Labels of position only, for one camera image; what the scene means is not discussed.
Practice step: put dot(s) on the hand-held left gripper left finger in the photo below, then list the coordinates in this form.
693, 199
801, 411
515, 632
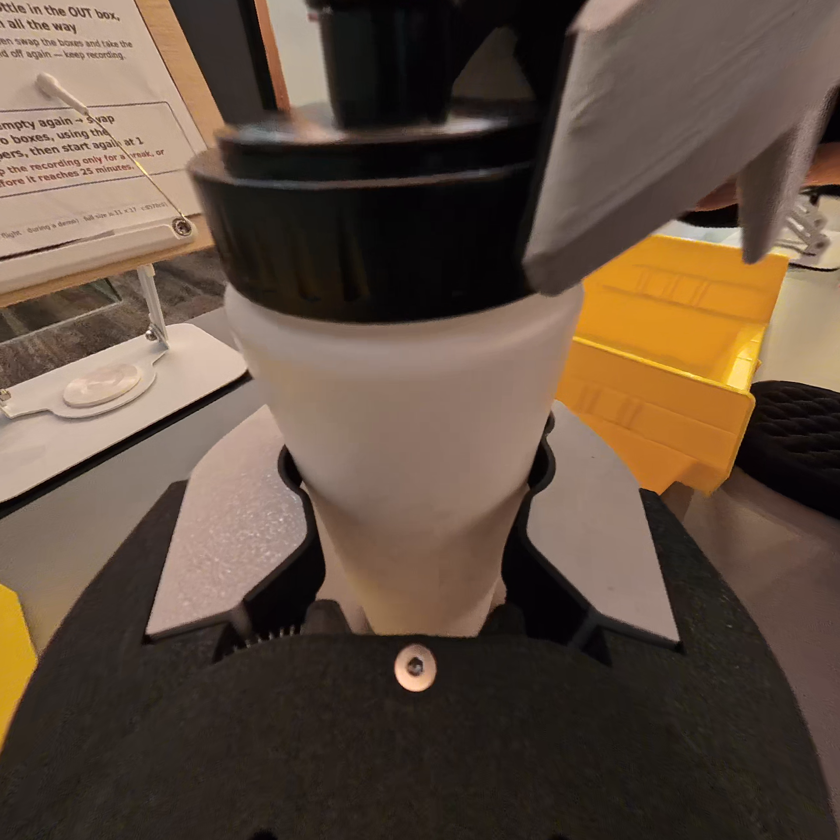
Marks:
223, 544

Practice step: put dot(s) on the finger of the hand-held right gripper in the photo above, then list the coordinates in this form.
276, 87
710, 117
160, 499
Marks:
768, 197
656, 131

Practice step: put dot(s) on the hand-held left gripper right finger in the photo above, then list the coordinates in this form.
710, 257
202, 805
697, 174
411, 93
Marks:
590, 544

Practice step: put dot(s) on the white plastic bottle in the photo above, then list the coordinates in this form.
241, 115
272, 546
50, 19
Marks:
407, 426

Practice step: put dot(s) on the black bottle lid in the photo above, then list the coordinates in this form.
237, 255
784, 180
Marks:
367, 249

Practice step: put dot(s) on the person's right forearm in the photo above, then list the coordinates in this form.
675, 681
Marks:
794, 446

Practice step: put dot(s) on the person's right hand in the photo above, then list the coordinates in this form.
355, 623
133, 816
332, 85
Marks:
715, 195

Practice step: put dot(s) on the white chair base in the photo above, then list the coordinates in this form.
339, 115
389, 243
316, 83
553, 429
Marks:
810, 229

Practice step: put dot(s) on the printed instruction sheet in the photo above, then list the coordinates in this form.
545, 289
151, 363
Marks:
79, 151

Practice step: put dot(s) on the wooden display board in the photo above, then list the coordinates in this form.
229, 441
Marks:
193, 98

